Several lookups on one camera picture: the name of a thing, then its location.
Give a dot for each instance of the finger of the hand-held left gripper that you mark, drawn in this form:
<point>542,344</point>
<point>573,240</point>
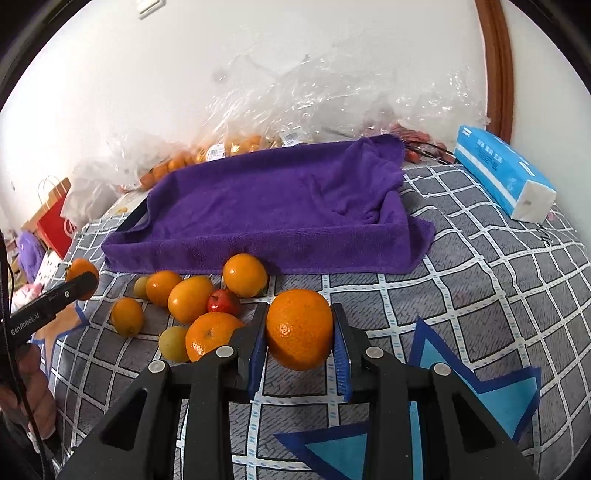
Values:
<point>76,288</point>

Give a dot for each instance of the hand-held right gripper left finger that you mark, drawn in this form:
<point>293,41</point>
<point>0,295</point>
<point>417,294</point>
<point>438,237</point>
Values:
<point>256,351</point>

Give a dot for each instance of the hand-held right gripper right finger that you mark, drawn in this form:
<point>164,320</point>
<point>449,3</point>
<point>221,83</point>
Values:
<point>341,361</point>

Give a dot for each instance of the large orange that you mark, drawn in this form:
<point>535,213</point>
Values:
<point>300,330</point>

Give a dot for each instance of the yellow-green round fruit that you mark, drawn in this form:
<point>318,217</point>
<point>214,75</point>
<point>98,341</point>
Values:
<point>171,344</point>

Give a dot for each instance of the pile of red fruits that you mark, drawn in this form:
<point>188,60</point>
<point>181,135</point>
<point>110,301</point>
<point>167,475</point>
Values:
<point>415,136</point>

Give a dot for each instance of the person's left hand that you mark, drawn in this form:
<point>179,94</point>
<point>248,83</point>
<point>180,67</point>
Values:
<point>39,392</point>

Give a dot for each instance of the small red apple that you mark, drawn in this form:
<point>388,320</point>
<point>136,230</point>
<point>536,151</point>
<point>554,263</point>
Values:
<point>224,303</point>

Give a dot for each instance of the small yellow-orange citrus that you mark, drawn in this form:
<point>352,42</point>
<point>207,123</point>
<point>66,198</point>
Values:
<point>128,316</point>

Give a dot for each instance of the small green round fruit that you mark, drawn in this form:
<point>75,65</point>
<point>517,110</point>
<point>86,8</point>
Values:
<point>140,287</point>

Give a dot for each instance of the red paper bag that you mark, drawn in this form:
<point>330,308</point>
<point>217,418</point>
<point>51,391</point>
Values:
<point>53,226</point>

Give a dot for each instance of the white plastic bag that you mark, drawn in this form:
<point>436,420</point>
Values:
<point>92,189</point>

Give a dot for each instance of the grey plaid blanket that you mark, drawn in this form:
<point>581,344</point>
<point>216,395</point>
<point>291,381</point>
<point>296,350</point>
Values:
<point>461,286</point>

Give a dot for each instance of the pile of bagged oranges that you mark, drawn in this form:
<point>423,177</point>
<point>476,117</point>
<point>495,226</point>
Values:
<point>244,143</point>
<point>161,171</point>

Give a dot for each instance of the purple towel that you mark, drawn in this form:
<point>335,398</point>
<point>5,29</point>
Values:
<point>277,198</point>

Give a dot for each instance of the blue tissue pack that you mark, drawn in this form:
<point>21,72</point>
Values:
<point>494,166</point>

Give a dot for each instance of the labelled clear plastic bag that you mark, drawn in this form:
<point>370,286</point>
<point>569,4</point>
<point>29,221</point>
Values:
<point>286,92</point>

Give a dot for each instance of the crinkled clear plastic bag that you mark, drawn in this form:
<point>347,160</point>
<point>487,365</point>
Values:
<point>429,106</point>

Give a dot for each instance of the brown wooden door frame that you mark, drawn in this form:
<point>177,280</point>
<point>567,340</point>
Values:
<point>496,69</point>

